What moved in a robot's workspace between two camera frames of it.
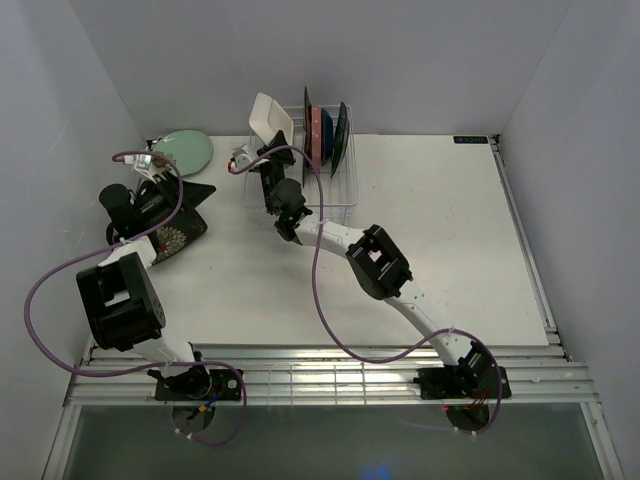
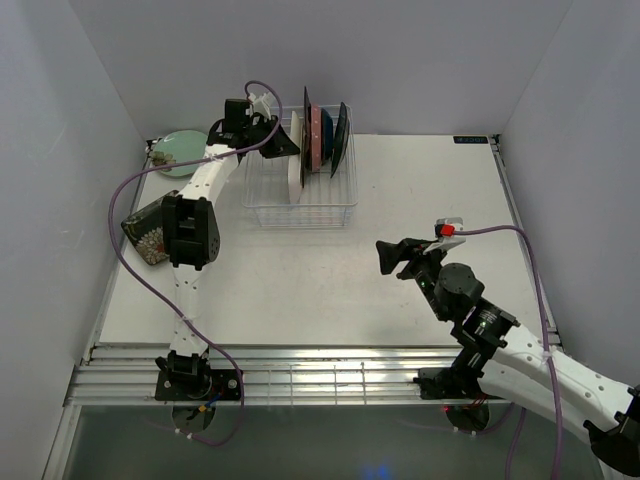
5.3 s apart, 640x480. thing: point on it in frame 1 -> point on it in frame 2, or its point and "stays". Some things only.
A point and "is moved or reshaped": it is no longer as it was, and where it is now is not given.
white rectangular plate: [268, 118] is moved or reshaped
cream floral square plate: [307, 134] stays
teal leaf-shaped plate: [341, 139] stays
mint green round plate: [191, 150] stays
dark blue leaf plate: [326, 136] stays
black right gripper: [281, 158] -> [390, 255]
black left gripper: [169, 190] -> [281, 145]
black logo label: [470, 139] stays
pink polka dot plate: [316, 136] stays
